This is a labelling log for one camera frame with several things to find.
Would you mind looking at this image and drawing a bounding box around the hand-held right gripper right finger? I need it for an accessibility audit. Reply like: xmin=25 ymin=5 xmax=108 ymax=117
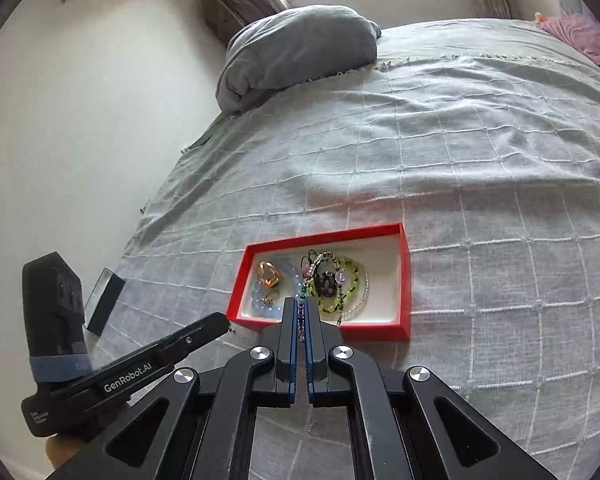
xmin=304 ymin=297 xmax=561 ymax=480

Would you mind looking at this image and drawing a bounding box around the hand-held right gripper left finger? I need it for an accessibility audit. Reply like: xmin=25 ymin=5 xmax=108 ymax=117
xmin=45 ymin=297 xmax=301 ymax=480

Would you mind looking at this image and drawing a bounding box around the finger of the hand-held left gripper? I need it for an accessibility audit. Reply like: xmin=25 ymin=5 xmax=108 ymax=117
xmin=157 ymin=311 xmax=231 ymax=361

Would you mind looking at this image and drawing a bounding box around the blue bead bracelet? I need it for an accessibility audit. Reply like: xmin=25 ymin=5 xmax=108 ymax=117
xmin=249 ymin=259 xmax=308 ymax=322

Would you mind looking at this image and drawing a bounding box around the black hair clip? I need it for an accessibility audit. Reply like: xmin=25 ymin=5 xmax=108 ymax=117
xmin=313 ymin=269 xmax=343 ymax=297

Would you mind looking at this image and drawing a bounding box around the clear bead bracelet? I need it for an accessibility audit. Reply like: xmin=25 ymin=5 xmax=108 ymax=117
xmin=339 ymin=263 xmax=372 ymax=322

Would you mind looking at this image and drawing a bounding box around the dark multicolour bead bracelet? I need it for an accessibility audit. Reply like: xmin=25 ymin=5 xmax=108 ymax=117
xmin=297 ymin=252 xmax=332 ymax=347

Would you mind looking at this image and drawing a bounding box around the gold ring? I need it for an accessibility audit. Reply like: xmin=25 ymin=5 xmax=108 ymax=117
xmin=257 ymin=261 xmax=284 ymax=287

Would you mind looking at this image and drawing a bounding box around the green bead bracelet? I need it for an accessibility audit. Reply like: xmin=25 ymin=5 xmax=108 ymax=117
xmin=307 ymin=255 xmax=370 ymax=314

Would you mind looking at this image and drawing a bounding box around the black cord bracelet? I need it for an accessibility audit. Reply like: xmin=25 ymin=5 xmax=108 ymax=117
xmin=299 ymin=249 xmax=321 ymax=281

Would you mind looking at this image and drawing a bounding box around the red cardboard box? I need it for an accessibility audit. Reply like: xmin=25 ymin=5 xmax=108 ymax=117
xmin=226 ymin=222 xmax=412 ymax=342

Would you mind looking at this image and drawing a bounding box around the black box with clear lid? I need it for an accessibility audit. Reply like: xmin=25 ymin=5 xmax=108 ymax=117
xmin=83 ymin=268 xmax=127 ymax=335

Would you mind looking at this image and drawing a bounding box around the grey checked bedspread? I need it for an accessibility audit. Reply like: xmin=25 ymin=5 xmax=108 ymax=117
xmin=115 ymin=19 xmax=600 ymax=480

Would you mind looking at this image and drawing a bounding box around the folded grey blanket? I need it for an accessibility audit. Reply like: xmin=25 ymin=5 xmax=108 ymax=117
xmin=215 ymin=5 xmax=383 ymax=117

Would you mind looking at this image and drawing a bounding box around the pink pillow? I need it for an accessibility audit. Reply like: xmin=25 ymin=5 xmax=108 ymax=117
xmin=536 ymin=13 xmax=600 ymax=84

